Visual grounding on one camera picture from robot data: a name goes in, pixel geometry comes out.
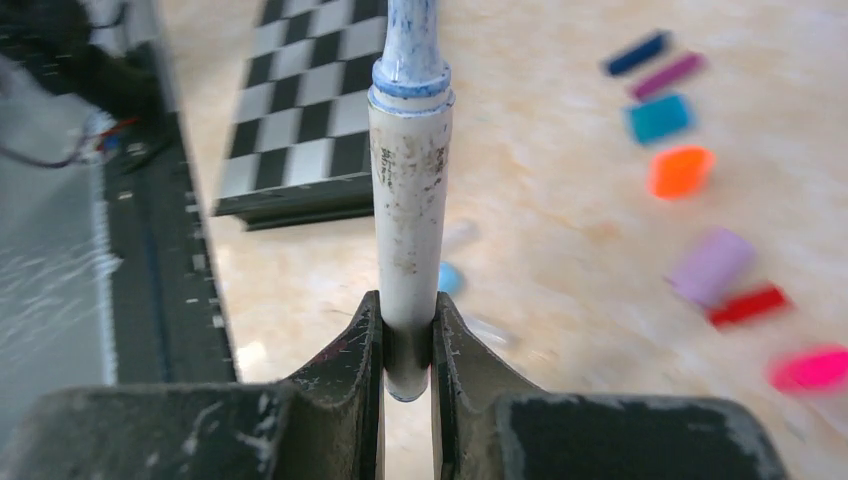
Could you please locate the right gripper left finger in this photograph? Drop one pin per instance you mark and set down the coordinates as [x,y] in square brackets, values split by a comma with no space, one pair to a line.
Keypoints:
[320,422]

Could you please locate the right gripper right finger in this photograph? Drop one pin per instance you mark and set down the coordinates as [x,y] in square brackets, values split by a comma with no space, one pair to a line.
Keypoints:
[490,422]

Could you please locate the clear blue pen cap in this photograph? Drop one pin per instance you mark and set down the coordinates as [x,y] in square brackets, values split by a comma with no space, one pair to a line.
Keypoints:
[490,334]

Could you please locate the light blue highlighter cap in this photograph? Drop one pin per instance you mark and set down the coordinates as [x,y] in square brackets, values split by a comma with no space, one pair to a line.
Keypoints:
[450,279]

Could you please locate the black white chessboard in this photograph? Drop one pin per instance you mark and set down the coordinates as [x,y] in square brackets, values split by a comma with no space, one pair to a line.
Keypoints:
[299,150]

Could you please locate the red marker cap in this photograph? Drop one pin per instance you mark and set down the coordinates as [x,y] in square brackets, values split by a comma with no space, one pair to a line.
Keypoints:
[751,304]

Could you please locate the pale purple highlighter cap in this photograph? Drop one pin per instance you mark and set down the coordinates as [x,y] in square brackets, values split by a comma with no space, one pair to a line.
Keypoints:
[707,272]

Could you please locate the orange highlighter cap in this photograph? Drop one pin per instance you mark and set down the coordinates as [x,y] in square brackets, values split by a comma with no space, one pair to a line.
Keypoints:
[679,172]

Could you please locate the white marker blue band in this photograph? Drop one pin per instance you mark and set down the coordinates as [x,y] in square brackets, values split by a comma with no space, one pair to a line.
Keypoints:
[410,118]

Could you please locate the pink highlighter cap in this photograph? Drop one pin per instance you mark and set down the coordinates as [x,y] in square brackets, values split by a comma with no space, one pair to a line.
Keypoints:
[813,370]

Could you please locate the magenta marker cap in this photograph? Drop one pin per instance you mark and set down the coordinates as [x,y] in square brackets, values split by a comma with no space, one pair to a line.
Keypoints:
[669,75]

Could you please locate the blue marker cap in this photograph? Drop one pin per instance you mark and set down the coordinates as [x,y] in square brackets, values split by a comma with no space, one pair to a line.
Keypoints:
[637,54]

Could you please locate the clear gel pen cap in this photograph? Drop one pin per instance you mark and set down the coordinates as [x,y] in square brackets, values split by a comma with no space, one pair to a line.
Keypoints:
[457,235]

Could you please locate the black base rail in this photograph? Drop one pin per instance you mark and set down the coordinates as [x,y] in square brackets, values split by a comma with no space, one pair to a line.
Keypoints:
[168,323]

